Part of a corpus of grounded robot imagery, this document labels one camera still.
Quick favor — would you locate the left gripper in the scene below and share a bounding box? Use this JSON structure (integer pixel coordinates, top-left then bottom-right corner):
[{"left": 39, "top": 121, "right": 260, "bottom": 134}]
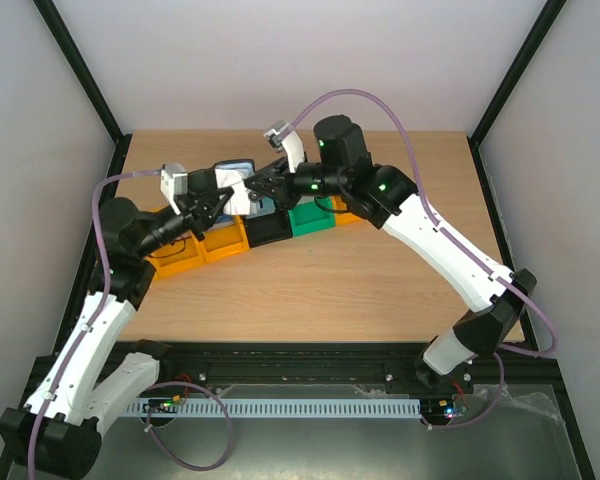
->
[{"left": 136, "top": 184, "right": 235, "bottom": 259}]

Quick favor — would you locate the black leather card holder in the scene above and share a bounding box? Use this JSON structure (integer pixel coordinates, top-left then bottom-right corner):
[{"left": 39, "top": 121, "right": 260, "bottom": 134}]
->
[{"left": 213, "top": 159, "right": 275, "bottom": 218}]

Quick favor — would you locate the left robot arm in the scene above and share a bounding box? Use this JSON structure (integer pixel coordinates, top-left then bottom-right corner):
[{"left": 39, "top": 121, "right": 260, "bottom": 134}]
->
[{"left": 0, "top": 164, "right": 236, "bottom": 479}]

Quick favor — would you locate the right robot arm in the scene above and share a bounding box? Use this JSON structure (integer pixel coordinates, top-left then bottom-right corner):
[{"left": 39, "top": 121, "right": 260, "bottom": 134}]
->
[{"left": 245, "top": 115, "right": 537, "bottom": 392}]

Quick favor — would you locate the black bin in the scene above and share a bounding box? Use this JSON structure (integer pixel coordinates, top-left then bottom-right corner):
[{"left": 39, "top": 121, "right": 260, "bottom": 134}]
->
[{"left": 243, "top": 210, "right": 293, "bottom": 248}]

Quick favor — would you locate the green bin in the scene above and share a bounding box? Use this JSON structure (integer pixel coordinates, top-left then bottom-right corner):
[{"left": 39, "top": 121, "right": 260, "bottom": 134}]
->
[{"left": 288, "top": 197, "right": 335, "bottom": 237}]

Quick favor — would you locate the far left yellow bin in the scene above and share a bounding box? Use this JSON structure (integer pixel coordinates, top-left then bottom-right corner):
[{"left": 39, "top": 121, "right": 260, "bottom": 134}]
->
[{"left": 147, "top": 232, "right": 205, "bottom": 280}]

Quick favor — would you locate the right yellow bin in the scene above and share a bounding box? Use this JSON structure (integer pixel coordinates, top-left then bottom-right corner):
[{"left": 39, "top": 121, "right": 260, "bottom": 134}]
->
[{"left": 331, "top": 196, "right": 362, "bottom": 226}]

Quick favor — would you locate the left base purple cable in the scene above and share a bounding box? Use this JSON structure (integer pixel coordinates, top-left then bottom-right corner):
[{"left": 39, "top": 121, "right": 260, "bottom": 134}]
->
[{"left": 142, "top": 382, "right": 234, "bottom": 471}]

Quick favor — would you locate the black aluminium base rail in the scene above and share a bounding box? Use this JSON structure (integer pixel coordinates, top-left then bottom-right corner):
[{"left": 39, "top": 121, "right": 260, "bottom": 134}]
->
[{"left": 29, "top": 340, "right": 561, "bottom": 391}]

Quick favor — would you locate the white slotted cable duct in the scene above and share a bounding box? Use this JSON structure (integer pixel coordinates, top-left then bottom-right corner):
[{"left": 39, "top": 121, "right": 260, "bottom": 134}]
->
[{"left": 121, "top": 398, "right": 421, "bottom": 419}]

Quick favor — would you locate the left frame post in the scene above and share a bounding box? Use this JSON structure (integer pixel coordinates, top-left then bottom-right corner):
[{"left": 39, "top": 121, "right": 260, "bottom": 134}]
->
[{"left": 33, "top": 0, "right": 125, "bottom": 144}]

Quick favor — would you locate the frame post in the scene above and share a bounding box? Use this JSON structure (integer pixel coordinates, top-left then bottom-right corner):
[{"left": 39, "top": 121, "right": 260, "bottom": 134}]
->
[
  {"left": 468, "top": 0, "right": 568, "bottom": 146},
  {"left": 33, "top": 0, "right": 125, "bottom": 144}
]

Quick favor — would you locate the right frame post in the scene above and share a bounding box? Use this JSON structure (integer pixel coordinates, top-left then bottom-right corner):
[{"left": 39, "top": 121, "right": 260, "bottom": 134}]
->
[{"left": 468, "top": 0, "right": 568, "bottom": 146}]

